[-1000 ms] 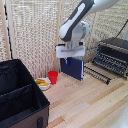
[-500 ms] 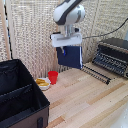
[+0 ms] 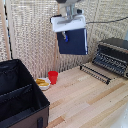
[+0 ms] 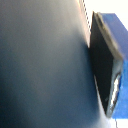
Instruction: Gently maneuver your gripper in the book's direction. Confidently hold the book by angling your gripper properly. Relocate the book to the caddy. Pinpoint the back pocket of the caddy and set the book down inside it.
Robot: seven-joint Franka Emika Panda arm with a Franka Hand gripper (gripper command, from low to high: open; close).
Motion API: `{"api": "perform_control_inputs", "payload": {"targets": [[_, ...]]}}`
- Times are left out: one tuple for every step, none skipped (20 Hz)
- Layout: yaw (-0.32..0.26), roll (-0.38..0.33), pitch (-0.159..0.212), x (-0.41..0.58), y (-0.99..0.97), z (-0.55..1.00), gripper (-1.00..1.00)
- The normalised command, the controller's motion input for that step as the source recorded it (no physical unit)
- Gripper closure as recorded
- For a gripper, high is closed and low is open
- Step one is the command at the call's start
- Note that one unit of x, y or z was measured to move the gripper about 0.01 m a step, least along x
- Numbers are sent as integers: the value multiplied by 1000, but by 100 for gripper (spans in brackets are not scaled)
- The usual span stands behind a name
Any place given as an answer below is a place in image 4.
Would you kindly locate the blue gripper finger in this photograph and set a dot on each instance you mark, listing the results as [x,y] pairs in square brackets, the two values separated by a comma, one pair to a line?
[111,53]

